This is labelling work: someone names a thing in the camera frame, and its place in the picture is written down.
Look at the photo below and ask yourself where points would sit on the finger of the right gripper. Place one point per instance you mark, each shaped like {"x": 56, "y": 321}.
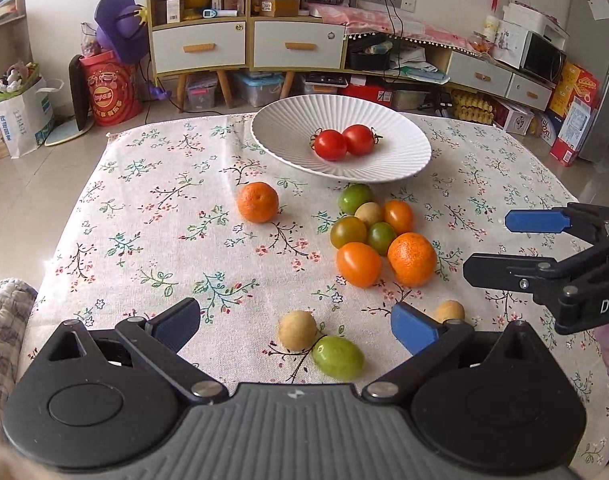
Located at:
{"x": 587, "y": 222}
{"x": 537, "y": 275}

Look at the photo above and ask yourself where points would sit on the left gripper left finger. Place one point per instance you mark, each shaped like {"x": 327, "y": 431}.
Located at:
{"x": 156, "y": 343}

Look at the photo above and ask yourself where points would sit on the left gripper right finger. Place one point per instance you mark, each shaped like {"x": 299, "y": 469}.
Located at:
{"x": 432, "y": 346}

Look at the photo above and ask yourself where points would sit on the beige longan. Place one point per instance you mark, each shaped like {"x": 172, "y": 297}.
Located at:
{"x": 297, "y": 330}
{"x": 449, "y": 310}
{"x": 370, "y": 213}

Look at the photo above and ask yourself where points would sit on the large orange mandarin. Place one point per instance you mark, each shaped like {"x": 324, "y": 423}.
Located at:
{"x": 413, "y": 259}

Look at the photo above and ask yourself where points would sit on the green oval fruit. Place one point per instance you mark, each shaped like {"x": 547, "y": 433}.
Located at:
{"x": 338, "y": 358}

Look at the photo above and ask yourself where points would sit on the orange tomato front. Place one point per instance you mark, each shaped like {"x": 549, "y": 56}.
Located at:
{"x": 359, "y": 264}

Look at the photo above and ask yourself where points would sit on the orange tomato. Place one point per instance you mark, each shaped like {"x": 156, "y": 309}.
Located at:
{"x": 399, "y": 215}
{"x": 359, "y": 264}

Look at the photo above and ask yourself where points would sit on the small dark green tomato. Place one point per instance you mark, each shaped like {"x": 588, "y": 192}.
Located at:
{"x": 380, "y": 236}

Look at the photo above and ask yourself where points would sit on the orange tomato back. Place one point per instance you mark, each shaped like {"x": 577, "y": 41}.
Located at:
{"x": 399, "y": 215}

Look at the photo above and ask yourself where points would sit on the olive yellow-green tomato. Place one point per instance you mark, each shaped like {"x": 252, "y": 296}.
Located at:
{"x": 348, "y": 230}

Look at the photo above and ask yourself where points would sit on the green round fruit back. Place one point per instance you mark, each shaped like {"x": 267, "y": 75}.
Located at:
{"x": 353, "y": 197}

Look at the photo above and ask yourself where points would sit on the lone orange mandarin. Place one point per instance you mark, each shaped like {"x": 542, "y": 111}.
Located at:
{"x": 258, "y": 202}

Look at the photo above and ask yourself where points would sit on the red tomato with stem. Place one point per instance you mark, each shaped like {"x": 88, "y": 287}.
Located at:
{"x": 329, "y": 144}

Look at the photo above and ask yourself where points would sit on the floral tablecloth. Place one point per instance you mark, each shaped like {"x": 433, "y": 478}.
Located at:
{"x": 158, "y": 222}

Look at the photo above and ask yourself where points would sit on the quilted cushion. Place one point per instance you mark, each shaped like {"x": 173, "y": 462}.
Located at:
{"x": 16, "y": 303}

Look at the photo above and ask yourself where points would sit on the yellow egg carton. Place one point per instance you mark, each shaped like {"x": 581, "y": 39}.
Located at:
{"x": 472, "y": 107}

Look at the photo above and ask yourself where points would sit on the white microwave oven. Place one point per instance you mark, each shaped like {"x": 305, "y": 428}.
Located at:
{"x": 528, "y": 52}

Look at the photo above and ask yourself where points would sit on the low wooden tv bench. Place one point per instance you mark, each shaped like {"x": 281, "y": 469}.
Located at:
{"x": 456, "y": 63}

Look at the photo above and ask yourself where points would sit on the red box under bench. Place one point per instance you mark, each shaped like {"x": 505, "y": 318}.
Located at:
{"x": 370, "y": 92}

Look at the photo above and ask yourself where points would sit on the white ribbed plate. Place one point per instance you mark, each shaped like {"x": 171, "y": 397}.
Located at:
{"x": 285, "y": 128}

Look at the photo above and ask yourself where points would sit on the red snack bucket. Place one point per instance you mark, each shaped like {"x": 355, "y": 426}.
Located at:
{"x": 111, "y": 87}

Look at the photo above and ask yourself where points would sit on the clear storage bin blue lid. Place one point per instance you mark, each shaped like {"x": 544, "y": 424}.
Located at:
{"x": 258, "y": 89}

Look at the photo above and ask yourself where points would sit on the white paper shopping bag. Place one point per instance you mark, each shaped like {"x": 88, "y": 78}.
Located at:
{"x": 26, "y": 120}

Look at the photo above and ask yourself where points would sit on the pink cloth on bench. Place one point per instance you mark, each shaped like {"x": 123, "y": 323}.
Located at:
{"x": 358, "y": 21}

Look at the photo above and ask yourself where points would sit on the purple plush toy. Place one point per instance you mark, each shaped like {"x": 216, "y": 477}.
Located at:
{"x": 122, "y": 27}

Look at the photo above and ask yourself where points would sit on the wooden cabinet with drawers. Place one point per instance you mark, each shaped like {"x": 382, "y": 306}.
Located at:
{"x": 223, "y": 46}

